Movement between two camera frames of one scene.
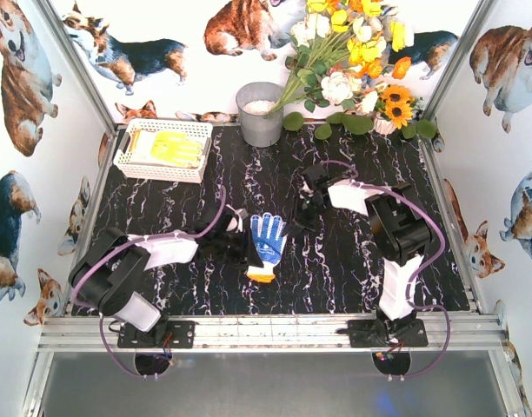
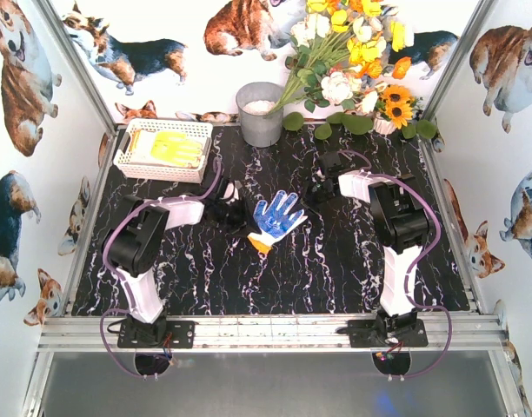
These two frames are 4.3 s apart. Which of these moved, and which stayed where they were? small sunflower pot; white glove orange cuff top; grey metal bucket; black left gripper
Moved: black left gripper; white glove orange cuff top
Stayed: small sunflower pot; grey metal bucket
